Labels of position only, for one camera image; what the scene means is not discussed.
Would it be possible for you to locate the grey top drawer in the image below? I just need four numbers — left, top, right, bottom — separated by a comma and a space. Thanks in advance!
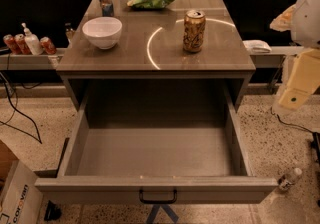
34, 79, 278, 205

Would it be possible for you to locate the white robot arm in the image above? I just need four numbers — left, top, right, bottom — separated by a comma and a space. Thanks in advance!
270, 0, 320, 115

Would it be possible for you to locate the grey drawer cabinet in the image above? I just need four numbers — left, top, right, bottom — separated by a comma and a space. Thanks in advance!
57, 0, 255, 106

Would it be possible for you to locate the white folded cloth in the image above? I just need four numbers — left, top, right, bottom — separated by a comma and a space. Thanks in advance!
243, 40, 271, 53

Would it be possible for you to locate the clear bottle on floor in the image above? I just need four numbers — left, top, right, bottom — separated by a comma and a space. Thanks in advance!
278, 167, 302, 191

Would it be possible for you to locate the gold soda can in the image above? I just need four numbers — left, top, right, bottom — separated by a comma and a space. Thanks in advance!
183, 10, 206, 53

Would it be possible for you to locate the blue tape cross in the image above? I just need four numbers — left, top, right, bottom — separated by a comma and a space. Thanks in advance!
146, 204, 179, 224

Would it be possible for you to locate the white bowl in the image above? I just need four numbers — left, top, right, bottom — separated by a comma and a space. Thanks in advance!
82, 17, 122, 49

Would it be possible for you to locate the red can right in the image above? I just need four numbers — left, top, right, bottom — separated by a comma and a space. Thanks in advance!
40, 37, 57, 55

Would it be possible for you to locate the red can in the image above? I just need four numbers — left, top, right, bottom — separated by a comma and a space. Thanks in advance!
40, 37, 57, 55
14, 34, 31, 55
3, 34, 21, 54

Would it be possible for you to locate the white soap dispenser bottle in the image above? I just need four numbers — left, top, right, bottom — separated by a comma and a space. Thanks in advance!
22, 23, 43, 55

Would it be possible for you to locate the red can leftmost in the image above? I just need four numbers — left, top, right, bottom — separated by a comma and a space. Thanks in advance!
3, 34, 21, 54

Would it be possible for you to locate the white cardboard box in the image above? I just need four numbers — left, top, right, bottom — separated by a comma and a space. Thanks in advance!
0, 161, 43, 224

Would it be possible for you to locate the black floor cable left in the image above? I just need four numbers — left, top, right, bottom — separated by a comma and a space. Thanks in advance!
0, 71, 43, 145

